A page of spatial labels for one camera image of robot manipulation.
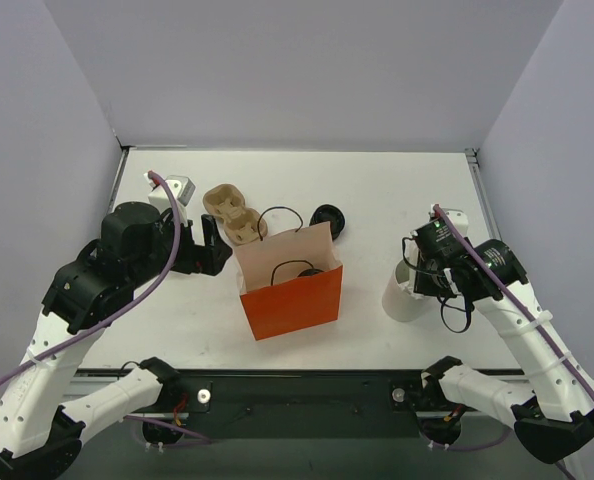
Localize orange paper bag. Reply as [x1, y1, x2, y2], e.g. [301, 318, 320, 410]
[234, 222, 343, 341]

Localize black cup lid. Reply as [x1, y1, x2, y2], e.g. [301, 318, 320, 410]
[298, 268, 322, 278]

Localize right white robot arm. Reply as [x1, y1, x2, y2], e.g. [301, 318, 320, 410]
[402, 213, 594, 464]

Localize white wrapped straws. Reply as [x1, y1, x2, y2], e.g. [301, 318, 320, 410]
[402, 237, 423, 300]

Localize white straw holder cup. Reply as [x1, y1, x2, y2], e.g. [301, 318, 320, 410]
[382, 254, 427, 323]

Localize stack of black lids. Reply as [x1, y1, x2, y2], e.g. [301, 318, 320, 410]
[309, 204, 346, 241]

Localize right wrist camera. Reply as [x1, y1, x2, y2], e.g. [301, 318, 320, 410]
[429, 207, 469, 239]

